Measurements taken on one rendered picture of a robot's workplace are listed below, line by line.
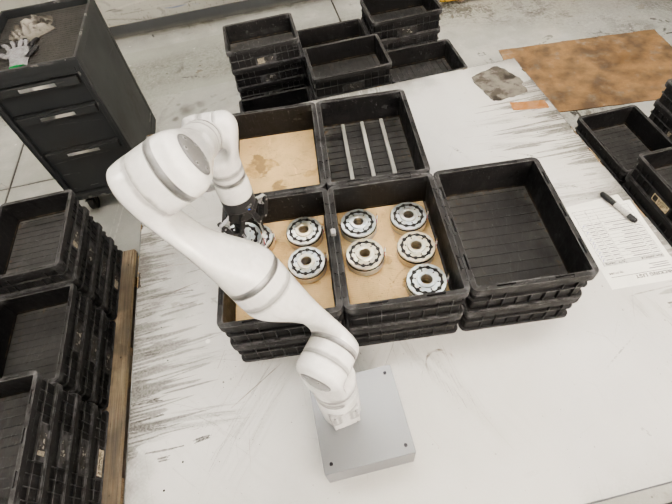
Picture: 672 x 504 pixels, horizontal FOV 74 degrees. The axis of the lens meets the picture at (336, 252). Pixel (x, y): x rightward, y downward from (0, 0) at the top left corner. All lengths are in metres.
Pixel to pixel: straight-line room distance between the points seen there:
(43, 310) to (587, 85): 3.25
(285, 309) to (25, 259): 1.62
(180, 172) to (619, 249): 1.30
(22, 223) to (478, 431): 1.96
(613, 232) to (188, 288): 1.32
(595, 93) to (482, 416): 2.55
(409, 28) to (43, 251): 2.13
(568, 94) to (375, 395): 2.61
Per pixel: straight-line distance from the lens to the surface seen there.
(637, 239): 1.61
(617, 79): 3.55
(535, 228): 1.35
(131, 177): 0.58
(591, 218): 1.61
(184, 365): 1.34
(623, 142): 2.63
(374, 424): 1.07
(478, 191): 1.40
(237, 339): 1.15
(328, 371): 0.76
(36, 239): 2.22
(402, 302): 1.04
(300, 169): 1.48
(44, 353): 2.01
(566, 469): 1.23
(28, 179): 3.45
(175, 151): 0.56
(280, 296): 0.66
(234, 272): 0.63
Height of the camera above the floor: 1.84
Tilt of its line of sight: 54 degrees down
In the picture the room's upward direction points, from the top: 9 degrees counter-clockwise
